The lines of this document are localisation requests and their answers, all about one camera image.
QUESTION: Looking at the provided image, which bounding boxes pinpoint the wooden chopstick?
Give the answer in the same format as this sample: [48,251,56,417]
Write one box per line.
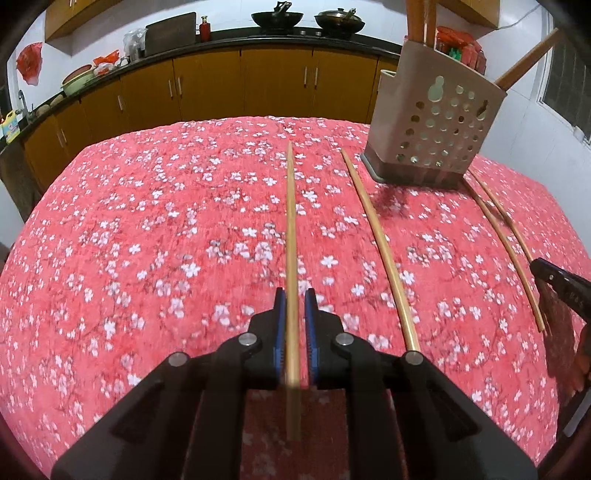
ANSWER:
[468,168,534,262]
[463,179,546,334]
[406,0,425,43]
[425,0,438,49]
[339,149,421,352]
[495,28,563,91]
[286,142,301,441]

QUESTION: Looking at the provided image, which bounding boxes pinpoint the red floral tablecloth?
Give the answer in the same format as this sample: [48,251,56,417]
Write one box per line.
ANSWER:
[1,117,590,472]

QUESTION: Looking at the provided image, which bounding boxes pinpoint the right window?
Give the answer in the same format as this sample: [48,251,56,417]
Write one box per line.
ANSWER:
[541,35,590,144]

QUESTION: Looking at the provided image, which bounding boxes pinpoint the beige perforated utensil holder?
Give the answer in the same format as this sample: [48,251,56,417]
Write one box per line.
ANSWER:
[362,41,506,190]

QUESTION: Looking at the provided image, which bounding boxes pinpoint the yellow detergent bottle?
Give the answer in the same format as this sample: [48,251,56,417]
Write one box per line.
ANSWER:
[1,110,20,144]

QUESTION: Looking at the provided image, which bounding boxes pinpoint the lower wooden cabinets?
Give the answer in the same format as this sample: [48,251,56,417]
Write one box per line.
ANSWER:
[22,47,398,190]

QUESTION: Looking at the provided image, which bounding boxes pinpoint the black wok with lid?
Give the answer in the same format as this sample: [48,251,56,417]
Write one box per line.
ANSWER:
[315,7,366,40]

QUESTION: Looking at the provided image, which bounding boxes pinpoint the green basin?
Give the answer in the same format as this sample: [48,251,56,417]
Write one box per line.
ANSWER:
[61,64,95,97]

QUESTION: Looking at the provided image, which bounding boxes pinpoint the red bag on counter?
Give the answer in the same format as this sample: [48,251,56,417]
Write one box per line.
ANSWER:
[93,50,120,77]

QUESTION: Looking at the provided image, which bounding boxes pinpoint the black countertop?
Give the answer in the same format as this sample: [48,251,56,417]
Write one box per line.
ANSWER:
[1,27,402,154]

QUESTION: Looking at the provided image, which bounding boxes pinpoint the dark cutting board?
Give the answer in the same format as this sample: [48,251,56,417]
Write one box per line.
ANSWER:
[145,12,197,57]

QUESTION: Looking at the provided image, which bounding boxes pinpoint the red sauce bottle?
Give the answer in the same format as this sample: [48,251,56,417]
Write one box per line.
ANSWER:
[199,16,211,42]

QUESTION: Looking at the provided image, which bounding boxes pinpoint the red plastic bag on wall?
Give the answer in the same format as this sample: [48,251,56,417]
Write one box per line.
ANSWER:
[16,42,43,86]

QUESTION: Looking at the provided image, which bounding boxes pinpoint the black wok with handle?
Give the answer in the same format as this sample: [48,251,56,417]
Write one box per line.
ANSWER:
[252,1,304,32]

